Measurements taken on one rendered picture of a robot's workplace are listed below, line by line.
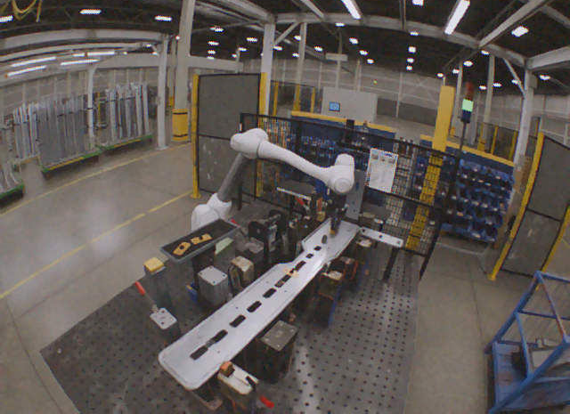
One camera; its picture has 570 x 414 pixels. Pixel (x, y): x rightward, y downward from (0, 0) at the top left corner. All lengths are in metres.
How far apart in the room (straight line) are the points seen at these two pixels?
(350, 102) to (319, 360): 7.30
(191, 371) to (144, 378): 0.42
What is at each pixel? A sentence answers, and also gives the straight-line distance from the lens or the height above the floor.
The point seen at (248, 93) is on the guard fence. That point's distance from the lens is 3.54.
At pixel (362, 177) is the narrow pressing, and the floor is 1.30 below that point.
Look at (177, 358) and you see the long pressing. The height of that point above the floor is 1.00.
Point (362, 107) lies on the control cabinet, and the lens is 7.88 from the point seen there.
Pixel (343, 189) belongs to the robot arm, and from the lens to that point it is 1.22.
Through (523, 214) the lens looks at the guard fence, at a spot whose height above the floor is 0.98.
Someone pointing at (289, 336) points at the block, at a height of 1.03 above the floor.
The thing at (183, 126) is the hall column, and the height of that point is 0.50.
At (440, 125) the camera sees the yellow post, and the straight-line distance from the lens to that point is 1.90.
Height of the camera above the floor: 1.78
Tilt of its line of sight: 24 degrees down
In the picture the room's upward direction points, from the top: 5 degrees clockwise
